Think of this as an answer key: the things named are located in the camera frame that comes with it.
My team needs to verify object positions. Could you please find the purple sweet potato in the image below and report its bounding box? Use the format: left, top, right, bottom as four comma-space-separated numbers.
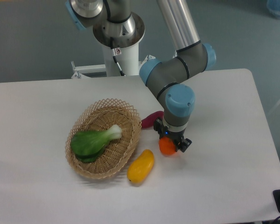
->
141, 111, 164, 129

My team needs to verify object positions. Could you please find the blue plastic object on floor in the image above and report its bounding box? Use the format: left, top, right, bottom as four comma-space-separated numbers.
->
266, 0, 280, 19

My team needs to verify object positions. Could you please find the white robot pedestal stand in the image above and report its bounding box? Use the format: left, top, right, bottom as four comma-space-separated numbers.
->
71, 43, 159, 79

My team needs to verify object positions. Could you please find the green bok choy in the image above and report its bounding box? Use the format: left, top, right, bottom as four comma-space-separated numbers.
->
70, 125, 122, 163

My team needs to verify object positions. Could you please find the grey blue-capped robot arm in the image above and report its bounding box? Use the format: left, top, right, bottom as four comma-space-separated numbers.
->
65, 0, 216, 152

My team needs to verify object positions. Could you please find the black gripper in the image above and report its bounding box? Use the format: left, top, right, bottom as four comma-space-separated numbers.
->
153, 118, 192, 153

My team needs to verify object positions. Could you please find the orange mandarin fruit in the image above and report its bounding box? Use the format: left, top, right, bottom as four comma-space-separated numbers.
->
159, 136, 176, 155

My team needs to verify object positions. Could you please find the yellow mango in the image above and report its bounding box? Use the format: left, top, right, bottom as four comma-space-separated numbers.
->
126, 149, 154, 184

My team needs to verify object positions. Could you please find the woven wicker basket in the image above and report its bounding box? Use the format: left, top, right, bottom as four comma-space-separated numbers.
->
65, 98, 141, 179

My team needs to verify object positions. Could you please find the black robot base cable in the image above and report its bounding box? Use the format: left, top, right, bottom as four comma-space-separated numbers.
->
110, 37, 126, 77

